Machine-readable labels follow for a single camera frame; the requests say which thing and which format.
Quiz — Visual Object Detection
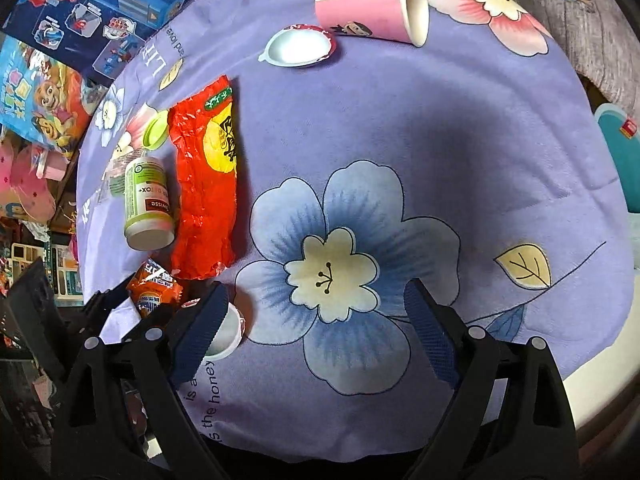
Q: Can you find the pink paper cup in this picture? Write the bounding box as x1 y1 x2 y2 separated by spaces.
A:
315 0 431 48

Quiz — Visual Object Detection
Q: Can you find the purple floral tablecloth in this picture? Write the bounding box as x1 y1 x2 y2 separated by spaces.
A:
75 0 636 463

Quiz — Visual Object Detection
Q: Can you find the blue toy box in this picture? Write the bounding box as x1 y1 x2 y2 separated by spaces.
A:
0 0 281 81

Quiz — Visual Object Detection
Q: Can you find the orange snack packet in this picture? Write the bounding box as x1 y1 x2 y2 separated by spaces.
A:
126 258 183 318

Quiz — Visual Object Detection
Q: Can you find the green and white pill bottle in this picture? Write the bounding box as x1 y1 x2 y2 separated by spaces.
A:
123 156 176 251

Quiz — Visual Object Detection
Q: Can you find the grey floral cloth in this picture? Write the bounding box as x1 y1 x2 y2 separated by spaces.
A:
510 0 640 106

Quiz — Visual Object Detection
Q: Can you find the cartoon puppy toy box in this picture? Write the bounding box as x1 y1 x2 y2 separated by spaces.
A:
0 37 108 153

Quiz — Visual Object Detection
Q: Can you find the green bottle lid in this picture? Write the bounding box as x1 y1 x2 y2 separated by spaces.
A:
143 109 171 151

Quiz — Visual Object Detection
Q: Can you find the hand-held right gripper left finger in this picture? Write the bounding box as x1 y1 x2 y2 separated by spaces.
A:
50 282 231 480

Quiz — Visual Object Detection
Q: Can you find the small white plastic cup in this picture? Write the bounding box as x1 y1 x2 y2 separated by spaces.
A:
202 301 247 361

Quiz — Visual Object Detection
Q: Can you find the pink spotted toy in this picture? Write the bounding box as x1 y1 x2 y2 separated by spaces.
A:
0 142 68 223

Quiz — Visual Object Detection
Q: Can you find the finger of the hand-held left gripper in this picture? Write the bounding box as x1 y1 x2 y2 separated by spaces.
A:
81 274 144 342
9 258 69 377

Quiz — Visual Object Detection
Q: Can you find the blue plastic bucket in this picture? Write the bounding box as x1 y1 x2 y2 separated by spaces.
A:
595 102 640 161

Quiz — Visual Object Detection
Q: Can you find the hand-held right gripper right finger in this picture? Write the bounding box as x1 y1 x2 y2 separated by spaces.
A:
404 277 581 480

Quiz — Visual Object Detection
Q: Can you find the red snack bag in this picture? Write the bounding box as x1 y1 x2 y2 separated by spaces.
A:
167 75 241 281

